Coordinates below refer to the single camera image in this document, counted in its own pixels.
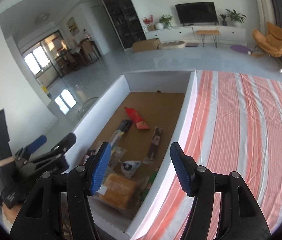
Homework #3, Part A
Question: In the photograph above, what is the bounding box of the red flower vase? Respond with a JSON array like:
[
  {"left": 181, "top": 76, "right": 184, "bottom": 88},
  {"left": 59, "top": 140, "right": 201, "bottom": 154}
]
[{"left": 143, "top": 15, "right": 155, "bottom": 31}]

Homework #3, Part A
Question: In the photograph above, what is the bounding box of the white standing air conditioner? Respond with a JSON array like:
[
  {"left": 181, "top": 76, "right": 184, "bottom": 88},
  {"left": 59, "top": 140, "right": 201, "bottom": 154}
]
[{"left": 256, "top": 0, "right": 275, "bottom": 34}]

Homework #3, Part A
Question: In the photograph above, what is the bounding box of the purple round mat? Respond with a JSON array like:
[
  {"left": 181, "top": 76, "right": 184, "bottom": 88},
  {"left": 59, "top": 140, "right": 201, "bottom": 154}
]
[{"left": 230, "top": 44, "right": 252, "bottom": 55}]

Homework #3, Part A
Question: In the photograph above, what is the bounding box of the striped pink grey tablecloth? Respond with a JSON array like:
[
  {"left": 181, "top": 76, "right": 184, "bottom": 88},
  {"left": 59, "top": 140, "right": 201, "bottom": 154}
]
[{"left": 133, "top": 70, "right": 282, "bottom": 240}]

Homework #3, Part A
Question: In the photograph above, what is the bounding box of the black television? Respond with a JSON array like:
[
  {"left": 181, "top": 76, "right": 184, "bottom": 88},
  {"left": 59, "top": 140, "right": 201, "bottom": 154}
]
[{"left": 175, "top": 2, "right": 218, "bottom": 25}]

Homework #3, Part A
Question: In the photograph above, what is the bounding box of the white cardboard box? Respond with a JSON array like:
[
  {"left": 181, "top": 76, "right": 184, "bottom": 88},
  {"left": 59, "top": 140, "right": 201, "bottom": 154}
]
[{"left": 65, "top": 69, "right": 197, "bottom": 239}]

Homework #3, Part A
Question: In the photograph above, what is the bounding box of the green potted plant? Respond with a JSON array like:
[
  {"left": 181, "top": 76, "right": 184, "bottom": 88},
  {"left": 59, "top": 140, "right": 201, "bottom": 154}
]
[{"left": 226, "top": 9, "right": 247, "bottom": 27}]

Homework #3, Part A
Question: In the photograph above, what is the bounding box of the small dark potted plant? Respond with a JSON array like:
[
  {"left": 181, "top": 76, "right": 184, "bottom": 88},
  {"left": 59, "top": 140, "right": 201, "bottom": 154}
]
[{"left": 219, "top": 14, "right": 227, "bottom": 26}]

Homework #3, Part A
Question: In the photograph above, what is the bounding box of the orange lounge chair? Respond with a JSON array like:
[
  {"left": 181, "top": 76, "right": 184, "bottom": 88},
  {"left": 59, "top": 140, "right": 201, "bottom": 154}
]
[{"left": 252, "top": 22, "right": 282, "bottom": 58}]

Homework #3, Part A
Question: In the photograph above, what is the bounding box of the wooden bench stool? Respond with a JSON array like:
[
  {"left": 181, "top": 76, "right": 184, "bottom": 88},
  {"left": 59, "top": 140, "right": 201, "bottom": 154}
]
[{"left": 196, "top": 29, "right": 220, "bottom": 48}]

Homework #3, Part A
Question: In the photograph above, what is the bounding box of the dining table with chairs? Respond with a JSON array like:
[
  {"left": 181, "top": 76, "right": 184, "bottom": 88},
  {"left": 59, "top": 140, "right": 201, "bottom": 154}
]
[{"left": 55, "top": 38, "right": 101, "bottom": 75}]

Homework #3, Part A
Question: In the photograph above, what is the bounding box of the black glass cabinet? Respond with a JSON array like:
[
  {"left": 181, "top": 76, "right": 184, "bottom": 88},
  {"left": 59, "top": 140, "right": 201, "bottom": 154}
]
[{"left": 103, "top": 0, "right": 145, "bottom": 49}]

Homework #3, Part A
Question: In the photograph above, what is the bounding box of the person's left hand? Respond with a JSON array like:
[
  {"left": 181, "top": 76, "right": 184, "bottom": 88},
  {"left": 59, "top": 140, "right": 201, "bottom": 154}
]
[{"left": 2, "top": 203, "right": 22, "bottom": 228}]

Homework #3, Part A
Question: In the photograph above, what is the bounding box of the green plant white vase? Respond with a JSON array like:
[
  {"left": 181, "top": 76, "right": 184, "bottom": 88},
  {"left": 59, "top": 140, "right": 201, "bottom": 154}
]
[{"left": 155, "top": 14, "right": 174, "bottom": 30}]

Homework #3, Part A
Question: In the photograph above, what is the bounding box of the bagged bread loaf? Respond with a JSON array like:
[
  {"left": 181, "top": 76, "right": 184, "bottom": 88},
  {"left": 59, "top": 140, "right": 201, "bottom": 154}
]
[{"left": 98, "top": 173, "right": 138, "bottom": 210}]

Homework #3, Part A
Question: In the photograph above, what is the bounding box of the green cracker packet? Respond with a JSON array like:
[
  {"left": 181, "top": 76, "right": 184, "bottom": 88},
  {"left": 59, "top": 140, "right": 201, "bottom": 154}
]
[{"left": 140, "top": 167, "right": 159, "bottom": 202}]

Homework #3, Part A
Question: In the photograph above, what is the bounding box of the brown cardboard box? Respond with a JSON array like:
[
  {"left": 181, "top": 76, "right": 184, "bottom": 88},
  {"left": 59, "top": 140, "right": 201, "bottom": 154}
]
[{"left": 132, "top": 38, "right": 161, "bottom": 53}]

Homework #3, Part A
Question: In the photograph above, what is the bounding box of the black long snack packet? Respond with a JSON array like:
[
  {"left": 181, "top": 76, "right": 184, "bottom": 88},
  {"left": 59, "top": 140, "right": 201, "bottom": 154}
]
[{"left": 109, "top": 119, "right": 133, "bottom": 149}]

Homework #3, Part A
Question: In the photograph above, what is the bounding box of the snickers chocolate bar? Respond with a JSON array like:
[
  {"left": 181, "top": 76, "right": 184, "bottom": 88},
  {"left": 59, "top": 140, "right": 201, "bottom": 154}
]
[{"left": 143, "top": 126, "right": 162, "bottom": 164}]

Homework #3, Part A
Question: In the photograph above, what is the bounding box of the red snack packet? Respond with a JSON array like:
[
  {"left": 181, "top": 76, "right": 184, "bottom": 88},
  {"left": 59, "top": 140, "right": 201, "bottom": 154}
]
[{"left": 124, "top": 107, "right": 149, "bottom": 129}]

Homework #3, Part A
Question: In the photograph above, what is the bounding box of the white blue snack pouch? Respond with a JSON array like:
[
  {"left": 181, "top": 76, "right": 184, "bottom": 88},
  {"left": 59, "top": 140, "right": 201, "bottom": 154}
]
[{"left": 121, "top": 160, "right": 142, "bottom": 178}]

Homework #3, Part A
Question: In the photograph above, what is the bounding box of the white tv cabinet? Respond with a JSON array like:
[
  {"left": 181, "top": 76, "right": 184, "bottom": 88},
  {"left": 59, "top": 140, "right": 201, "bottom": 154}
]
[{"left": 145, "top": 25, "right": 247, "bottom": 46}]

